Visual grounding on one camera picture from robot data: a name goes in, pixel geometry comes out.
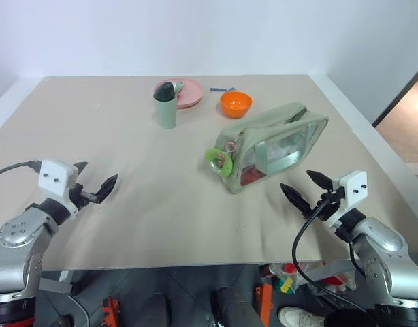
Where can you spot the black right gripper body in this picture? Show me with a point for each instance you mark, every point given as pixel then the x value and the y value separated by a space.
pixel 328 204

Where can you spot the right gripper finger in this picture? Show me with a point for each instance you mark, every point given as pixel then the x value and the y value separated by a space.
pixel 321 180
pixel 297 199

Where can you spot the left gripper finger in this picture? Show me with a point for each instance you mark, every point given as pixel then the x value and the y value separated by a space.
pixel 81 166
pixel 106 189

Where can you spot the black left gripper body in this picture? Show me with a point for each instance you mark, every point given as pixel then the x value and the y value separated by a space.
pixel 79 198

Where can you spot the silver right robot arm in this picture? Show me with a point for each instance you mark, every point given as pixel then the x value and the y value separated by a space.
pixel 386 245

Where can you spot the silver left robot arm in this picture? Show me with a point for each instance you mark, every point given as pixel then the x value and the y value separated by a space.
pixel 23 235

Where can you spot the green transparent toiletry pouch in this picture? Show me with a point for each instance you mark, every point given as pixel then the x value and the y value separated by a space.
pixel 280 129

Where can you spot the clear bag of colourful items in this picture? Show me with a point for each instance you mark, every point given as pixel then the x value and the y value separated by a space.
pixel 287 276

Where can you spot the pale green cup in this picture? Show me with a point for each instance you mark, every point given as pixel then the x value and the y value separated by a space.
pixel 165 114

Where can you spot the brown wooden door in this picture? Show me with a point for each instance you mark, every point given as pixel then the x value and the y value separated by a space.
pixel 408 116

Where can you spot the orange clamp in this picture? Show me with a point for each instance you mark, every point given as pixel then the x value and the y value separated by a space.
pixel 265 303

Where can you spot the dark rounded object in cup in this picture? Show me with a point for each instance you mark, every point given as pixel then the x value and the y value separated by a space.
pixel 164 91

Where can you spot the orange bowl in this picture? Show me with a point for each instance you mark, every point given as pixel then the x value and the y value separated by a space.
pixel 235 104

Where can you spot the white shoe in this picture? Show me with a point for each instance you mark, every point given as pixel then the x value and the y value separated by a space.
pixel 299 316

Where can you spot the orange black toy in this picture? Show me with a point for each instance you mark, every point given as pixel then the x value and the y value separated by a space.
pixel 111 311

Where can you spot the dark rounded shape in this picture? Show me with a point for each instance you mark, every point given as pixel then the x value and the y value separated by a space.
pixel 234 308

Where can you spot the small green white item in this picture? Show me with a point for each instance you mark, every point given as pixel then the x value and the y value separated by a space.
pixel 179 86

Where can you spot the pink plate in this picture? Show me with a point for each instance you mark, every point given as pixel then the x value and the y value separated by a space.
pixel 192 92

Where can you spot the small blue stick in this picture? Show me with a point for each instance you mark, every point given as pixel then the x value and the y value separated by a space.
pixel 220 89

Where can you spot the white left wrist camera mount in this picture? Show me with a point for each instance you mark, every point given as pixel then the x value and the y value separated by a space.
pixel 54 177

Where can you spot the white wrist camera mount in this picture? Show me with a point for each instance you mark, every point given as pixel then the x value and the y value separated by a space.
pixel 353 185
pixel 54 177

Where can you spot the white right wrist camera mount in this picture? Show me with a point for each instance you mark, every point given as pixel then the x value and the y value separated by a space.
pixel 353 185

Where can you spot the white table bracket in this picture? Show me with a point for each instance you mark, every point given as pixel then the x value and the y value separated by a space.
pixel 61 281

